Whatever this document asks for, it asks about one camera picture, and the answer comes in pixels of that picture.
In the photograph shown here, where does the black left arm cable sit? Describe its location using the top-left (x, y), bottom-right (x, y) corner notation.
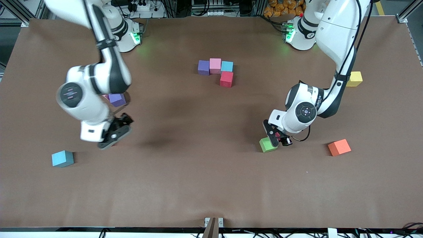
top-left (291, 0), bottom-right (374, 143)

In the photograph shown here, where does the table cover mat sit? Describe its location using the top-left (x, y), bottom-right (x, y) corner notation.
top-left (0, 16), bottom-right (423, 228)

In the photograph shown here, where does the aluminium frame profile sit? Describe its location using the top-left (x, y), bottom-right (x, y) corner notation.
top-left (0, 0), bottom-right (50, 27)
top-left (395, 0), bottom-right (423, 66)

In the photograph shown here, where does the camera mount post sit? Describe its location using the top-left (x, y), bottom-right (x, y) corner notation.
top-left (202, 217), bottom-right (224, 238)

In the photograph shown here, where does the green foam block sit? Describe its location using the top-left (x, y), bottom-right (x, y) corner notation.
top-left (259, 137), bottom-right (278, 153)

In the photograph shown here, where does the black equipment rack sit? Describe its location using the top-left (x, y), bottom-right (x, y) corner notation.
top-left (167, 0), bottom-right (265, 17)

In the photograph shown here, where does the purple foam block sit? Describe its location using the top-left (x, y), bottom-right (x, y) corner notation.
top-left (198, 60), bottom-right (211, 76)
top-left (108, 93), bottom-right (127, 107)

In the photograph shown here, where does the yellow foam block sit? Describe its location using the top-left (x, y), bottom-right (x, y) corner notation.
top-left (346, 71), bottom-right (363, 87)

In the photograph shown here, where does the pile of orange objects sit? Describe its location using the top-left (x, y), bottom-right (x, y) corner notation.
top-left (264, 0), bottom-right (306, 18)

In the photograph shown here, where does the orange foam block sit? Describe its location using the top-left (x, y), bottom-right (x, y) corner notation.
top-left (328, 139), bottom-right (352, 157)

